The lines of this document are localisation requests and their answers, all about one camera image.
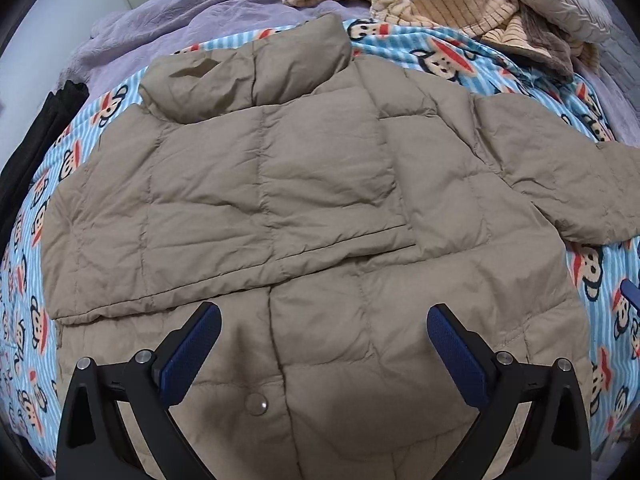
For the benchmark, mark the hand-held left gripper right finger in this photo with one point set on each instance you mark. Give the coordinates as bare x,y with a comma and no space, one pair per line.
457,350

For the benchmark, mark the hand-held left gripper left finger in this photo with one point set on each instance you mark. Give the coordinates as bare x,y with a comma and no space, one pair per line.
192,347

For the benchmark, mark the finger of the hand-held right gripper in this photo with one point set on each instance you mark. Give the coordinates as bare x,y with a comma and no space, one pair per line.
632,296

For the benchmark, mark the khaki puffer jacket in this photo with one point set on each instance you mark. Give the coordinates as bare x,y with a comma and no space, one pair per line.
320,185

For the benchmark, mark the black cloth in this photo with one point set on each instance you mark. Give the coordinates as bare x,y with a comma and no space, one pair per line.
35,145

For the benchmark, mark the brown fleece cloth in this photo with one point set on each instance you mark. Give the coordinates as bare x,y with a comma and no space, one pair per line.
545,47

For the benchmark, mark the monkey print striped blanket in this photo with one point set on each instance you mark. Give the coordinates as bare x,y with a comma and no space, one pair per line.
450,60

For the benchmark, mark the lilac bed sheet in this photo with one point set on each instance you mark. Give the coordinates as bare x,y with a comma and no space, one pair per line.
200,5

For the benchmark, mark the beige striped fleece blanket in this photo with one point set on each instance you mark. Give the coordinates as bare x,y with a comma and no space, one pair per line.
450,5

